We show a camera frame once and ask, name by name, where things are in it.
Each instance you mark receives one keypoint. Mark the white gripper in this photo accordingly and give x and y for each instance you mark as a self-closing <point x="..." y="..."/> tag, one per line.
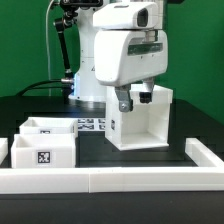
<point x="125" y="57"/>

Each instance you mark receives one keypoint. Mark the white drawer cabinet box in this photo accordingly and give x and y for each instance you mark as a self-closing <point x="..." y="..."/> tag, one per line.
<point x="146" y="126"/>

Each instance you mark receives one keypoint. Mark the white drawer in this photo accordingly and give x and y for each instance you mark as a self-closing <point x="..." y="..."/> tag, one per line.
<point x="49" y="125"/>
<point x="43" y="151"/>

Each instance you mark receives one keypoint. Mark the white front drawer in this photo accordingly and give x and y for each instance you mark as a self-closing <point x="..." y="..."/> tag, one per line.
<point x="43" y="151"/>

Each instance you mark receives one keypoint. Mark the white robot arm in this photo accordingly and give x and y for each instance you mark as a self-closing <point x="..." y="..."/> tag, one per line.
<point x="88" y="31"/>

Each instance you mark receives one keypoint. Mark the white marker tag plate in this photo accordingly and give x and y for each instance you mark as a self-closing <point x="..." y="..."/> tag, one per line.
<point x="91" y="124"/>

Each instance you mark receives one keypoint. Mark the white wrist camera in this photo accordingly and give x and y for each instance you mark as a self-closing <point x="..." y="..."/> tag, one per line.
<point x="132" y="15"/>

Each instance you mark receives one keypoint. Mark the white front fence wall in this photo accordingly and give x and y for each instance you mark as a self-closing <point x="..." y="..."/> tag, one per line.
<point x="94" y="180"/>

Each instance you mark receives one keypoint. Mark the white fence wall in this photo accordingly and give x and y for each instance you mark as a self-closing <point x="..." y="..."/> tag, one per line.
<point x="201" y="155"/>
<point x="3" y="149"/>
<point x="94" y="180"/>

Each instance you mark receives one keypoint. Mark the white right fence wall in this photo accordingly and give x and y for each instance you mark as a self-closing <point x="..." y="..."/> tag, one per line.
<point x="201" y="155"/>

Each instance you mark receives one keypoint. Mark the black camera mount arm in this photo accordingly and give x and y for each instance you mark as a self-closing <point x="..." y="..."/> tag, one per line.
<point x="70" y="12"/>

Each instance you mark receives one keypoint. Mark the white left fence wall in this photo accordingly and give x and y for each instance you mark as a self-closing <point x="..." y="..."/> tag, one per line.
<point x="3" y="149"/>

